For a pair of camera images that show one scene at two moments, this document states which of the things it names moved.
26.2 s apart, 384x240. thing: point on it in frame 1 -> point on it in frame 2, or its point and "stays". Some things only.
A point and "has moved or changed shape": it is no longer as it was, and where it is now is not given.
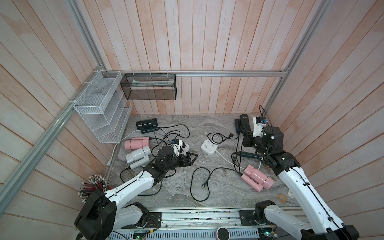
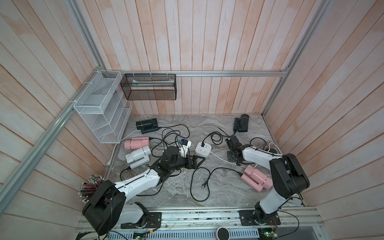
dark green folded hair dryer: [147, 126] stays
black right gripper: [248, 139] -> [229, 157]
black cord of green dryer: [180, 124] stays
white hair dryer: [138, 157] stays
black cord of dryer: [224, 139] has moved or changed shape
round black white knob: [223, 233] stays
